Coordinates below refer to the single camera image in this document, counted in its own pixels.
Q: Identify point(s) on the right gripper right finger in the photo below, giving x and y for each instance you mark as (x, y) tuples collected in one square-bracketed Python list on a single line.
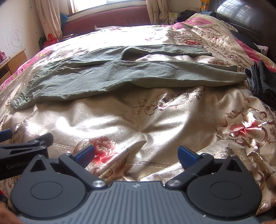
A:
[(194, 164)]

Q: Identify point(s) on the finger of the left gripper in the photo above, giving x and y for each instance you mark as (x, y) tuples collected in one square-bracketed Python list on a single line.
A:
[(45, 140), (6, 135)]

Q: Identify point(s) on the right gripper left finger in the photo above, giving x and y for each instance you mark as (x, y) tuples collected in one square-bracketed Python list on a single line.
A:
[(75, 165)]

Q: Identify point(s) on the grey-green pants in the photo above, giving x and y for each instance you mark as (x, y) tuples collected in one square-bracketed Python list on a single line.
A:
[(106, 69)]

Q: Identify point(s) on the floral satin bed quilt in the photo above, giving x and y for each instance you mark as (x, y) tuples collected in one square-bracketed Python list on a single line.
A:
[(136, 131)]

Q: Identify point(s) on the wooden tv cabinet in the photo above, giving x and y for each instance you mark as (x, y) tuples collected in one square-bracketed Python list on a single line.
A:
[(11, 64)]

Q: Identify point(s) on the red gift bag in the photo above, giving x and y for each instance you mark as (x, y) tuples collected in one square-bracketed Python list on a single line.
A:
[(50, 40)]

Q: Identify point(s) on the black folded garment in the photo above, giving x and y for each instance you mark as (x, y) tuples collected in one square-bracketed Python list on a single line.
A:
[(262, 82)]

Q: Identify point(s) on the left beige curtain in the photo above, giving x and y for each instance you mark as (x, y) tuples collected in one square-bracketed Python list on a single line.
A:
[(49, 14)]

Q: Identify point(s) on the beige curtain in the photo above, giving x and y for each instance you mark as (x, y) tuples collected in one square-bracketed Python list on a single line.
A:
[(158, 11), (49, 14)]

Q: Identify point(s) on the window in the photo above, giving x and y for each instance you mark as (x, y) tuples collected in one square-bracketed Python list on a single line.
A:
[(78, 6)]

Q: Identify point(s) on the dark clothes pile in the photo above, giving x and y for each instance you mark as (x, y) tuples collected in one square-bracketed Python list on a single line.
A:
[(183, 16)]

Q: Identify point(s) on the maroon padded window bench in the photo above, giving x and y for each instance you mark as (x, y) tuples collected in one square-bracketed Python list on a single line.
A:
[(127, 16)]

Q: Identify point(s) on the dark wooden headboard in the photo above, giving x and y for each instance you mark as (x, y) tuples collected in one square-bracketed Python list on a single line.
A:
[(256, 19)]

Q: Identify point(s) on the right beige curtain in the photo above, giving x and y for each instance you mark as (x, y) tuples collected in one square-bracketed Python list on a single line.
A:
[(158, 11)]

